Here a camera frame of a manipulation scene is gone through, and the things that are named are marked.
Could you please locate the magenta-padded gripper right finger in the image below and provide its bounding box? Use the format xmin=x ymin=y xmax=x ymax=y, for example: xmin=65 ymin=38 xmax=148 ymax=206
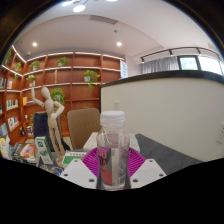
xmin=128 ymin=147 xmax=168 ymax=189

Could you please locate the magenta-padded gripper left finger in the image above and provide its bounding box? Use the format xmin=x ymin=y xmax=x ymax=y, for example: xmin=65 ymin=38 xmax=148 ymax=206
xmin=59 ymin=147 xmax=101 ymax=189

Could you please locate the clear plastic water bottle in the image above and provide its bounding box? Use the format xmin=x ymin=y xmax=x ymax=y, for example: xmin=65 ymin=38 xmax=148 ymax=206
xmin=95 ymin=110 xmax=131 ymax=192

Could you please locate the small green white box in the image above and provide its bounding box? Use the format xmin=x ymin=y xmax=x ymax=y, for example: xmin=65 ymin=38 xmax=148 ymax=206
xmin=62 ymin=149 xmax=88 ymax=167

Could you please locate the white book stack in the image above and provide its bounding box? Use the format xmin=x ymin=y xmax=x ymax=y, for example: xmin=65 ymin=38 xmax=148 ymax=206
xmin=82 ymin=131 xmax=141 ymax=154

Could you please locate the tall green white carton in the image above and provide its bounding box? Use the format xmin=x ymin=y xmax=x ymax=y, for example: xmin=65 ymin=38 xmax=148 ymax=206
xmin=34 ymin=135 xmax=55 ymax=166

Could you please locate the tan office chair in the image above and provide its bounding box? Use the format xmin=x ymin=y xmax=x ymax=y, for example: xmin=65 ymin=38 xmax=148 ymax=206
xmin=66 ymin=107 xmax=102 ymax=151

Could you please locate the galaxy cover dark book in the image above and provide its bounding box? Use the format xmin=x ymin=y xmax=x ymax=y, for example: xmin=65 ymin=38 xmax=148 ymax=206
xmin=11 ymin=142 xmax=39 ymax=163

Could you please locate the wooden artist mannequin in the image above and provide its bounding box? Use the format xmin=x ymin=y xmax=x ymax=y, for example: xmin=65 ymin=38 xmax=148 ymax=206
xmin=30 ymin=85 xmax=66 ymax=168

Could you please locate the orange wooden shelf unit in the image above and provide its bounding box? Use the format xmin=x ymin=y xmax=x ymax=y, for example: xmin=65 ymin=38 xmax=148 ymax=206
xmin=0 ymin=44 xmax=128 ymax=148

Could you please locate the grey window curtain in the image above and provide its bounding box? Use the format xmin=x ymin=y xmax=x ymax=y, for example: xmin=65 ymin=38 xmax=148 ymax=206
xmin=141 ymin=56 xmax=180 ymax=75

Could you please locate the window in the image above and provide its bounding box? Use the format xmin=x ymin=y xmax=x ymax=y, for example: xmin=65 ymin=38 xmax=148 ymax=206
xmin=178 ymin=54 xmax=224 ymax=76

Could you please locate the ceiling air vent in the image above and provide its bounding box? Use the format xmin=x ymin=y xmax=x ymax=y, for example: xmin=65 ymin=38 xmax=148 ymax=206
xmin=89 ymin=14 xmax=119 ymax=26

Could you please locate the branched ceiling lamp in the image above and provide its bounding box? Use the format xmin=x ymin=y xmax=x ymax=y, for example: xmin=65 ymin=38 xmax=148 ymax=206
xmin=61 ymin=0 xmax=118 ymax=14

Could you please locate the white wall socket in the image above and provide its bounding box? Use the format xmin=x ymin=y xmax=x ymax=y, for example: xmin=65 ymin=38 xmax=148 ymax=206
xmin=217 ymin=122 xmax=224 ymax=145

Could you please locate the white wall sign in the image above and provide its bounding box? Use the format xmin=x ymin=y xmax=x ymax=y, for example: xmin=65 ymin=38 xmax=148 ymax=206
xmin=119 ymin=59 xmax=130 ymax=80

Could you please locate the black ceiling track rail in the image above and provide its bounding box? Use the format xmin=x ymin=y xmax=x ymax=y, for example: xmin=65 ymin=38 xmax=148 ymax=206
xmin=139 ymin=46 xmax=221 ymax=65

